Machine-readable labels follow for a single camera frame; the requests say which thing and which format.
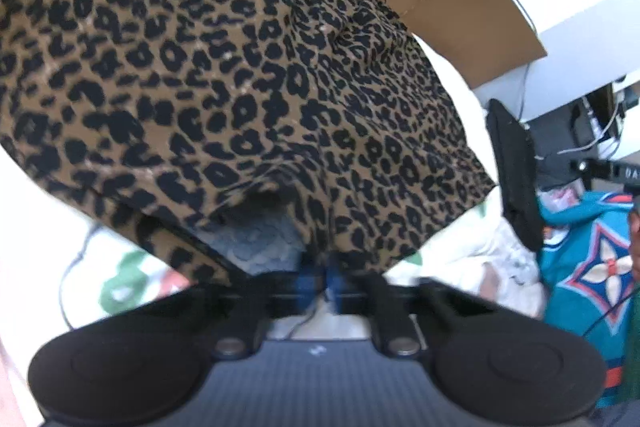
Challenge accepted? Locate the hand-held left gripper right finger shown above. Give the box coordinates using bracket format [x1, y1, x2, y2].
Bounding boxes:
[327, 254, 488, 359]

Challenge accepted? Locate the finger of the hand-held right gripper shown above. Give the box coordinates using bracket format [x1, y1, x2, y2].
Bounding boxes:
[571, 157, 607, 182]

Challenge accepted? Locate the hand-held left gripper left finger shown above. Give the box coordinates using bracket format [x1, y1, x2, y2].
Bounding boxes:
[150, 254, 322, 360]

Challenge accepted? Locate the leopard print garment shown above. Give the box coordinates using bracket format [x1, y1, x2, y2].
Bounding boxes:
[0, 0, 498, 285]

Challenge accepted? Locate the dark furniture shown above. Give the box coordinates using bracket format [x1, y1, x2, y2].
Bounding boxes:
[530, 82, 640, 192]

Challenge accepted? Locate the teal patterned cloth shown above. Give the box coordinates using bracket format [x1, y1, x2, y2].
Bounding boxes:
[539, 191, 638, 410]

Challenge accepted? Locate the cream printed blanket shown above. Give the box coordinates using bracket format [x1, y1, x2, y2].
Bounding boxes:
[0, 0, 548, 423]

